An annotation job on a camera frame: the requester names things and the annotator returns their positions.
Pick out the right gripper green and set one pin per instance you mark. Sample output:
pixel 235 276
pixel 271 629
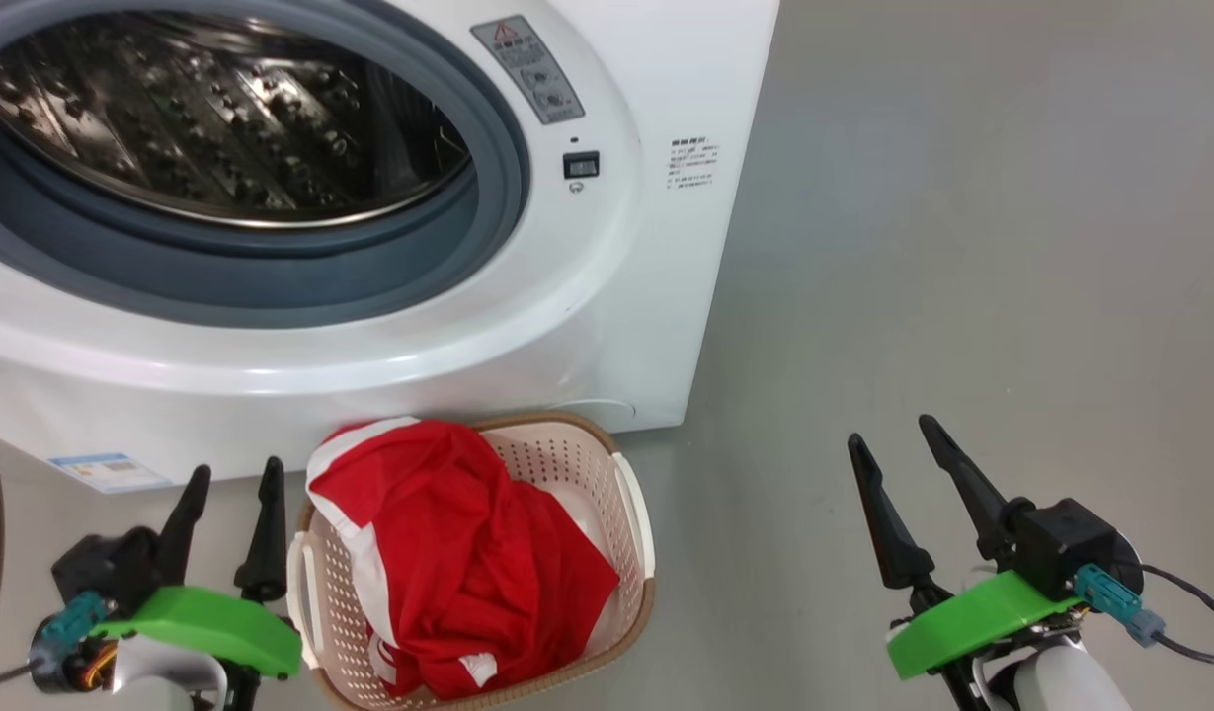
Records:
pixel 972 622

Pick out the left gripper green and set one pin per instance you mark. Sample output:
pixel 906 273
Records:
pixel 211 627

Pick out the red and white garment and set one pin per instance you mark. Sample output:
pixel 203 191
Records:
pixel 448 553

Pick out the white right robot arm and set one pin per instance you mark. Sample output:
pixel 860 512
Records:
pixel 1061 686

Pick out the cream perforated plastic laundry basket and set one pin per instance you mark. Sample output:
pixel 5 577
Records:
pixel 606 494

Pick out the white front-load washing machine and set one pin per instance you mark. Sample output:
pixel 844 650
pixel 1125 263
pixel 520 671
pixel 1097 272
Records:
pixel 616 296

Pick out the black door latch socket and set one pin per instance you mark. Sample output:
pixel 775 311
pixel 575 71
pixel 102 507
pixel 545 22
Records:
pixel 582 165

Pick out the blue energy label sticker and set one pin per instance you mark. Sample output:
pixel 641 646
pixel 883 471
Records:
pixel 108 472

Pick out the grey warning label sticker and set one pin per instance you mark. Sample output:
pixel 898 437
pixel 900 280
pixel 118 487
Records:
pixel 527 69

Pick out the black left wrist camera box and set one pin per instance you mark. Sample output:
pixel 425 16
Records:
pixel 108 568

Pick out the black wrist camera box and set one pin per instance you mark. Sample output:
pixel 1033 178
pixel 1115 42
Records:
pixel 1071 543
pixel 108 568

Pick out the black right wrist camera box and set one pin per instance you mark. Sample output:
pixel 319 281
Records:
pixel 1071 543

